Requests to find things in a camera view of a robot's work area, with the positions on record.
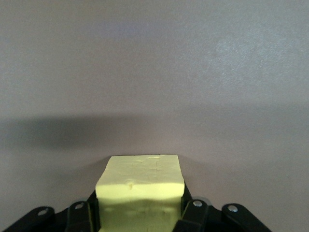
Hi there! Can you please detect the yellow foam cube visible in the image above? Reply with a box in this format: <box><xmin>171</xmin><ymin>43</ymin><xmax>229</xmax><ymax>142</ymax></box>
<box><xmin>95</xmin><ymin>154</ymin><xmax>186</xmax><ymax>232</ymax></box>

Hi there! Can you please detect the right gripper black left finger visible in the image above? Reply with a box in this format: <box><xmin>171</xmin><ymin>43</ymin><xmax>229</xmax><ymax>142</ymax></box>
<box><xmin>1</xmin><ymin>190</ymin><xmax>101</xmax><ymax>232</ymax></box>

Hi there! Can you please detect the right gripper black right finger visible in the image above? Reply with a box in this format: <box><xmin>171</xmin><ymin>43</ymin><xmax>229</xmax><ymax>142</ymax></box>
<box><xmin>173</xmin><ymin>186</ymin><xmax>271</xmax><ymax>232</ymax></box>

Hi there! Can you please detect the brown paper table cover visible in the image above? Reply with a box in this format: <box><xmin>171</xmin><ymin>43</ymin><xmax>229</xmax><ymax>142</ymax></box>
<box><xmin>0</xmin><ymin>0</ymin><xmax>309</xmax><ymax>232</ymax></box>

